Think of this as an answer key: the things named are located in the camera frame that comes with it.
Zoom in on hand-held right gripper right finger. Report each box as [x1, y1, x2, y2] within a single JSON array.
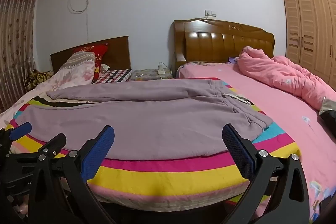
[[222, 124, 310, 224]]

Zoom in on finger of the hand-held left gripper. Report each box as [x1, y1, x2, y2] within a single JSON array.
[[8, 122, 32, 140], [37, 133, 67, 159]]

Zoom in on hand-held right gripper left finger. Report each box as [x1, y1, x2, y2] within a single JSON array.
[[29, 125, 116, 224]]

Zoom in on lilac pants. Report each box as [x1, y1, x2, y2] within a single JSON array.
[[16, 78, 273, 161]]

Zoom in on tiger print blanket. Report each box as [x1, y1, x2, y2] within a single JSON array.
[[25, 69, 54, 92]]

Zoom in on rainbow striped blanket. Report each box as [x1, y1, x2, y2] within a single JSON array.
[[5, 77, 302, 211]]

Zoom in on folded floral pink quilt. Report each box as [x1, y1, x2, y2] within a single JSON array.
[[49, 51, 96, 90]]

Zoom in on checked cloth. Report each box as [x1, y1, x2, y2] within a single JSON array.
[[92, 69, 132, 84]]

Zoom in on brown patterned curtain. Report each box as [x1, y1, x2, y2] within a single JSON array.
[[0, 0, 43, 113]]

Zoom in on nightstand with floral cover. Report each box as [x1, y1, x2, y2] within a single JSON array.
[[130, 69, 174, 82]]

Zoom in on red floral pillow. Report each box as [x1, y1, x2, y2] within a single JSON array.
[[72, 43, 109, 83]]

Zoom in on dark jacket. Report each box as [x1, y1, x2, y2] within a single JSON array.
[[318, 95, 336, 139]]

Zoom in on plain dark wooden headboard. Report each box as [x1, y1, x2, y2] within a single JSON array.
[[50, 35, 132, 75]]

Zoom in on padded brown wooden headboard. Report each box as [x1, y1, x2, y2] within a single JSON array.
[[172, 18, 275, 75]]

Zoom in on light wooden wardrobe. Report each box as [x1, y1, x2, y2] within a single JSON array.
[[283, 0, 336, 83]]

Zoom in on air conditioner pipe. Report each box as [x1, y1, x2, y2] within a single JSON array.
[[85, 0, 93, 41]]

